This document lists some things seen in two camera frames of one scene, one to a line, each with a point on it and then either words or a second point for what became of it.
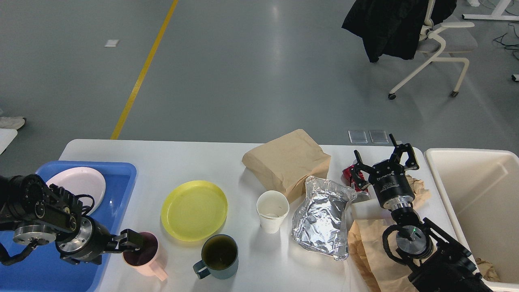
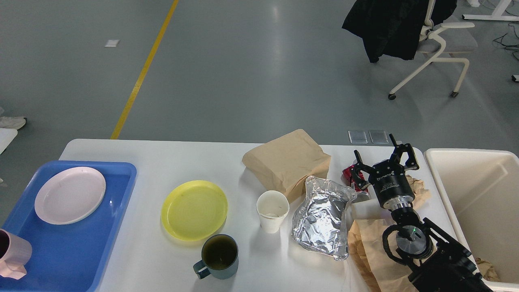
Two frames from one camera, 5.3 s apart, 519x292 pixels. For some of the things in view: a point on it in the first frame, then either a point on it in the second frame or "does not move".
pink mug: [143, 261] -> [15, 252]
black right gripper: [391, 184] does not move
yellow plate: [194, 210] does not move
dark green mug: [220, 256] does not move
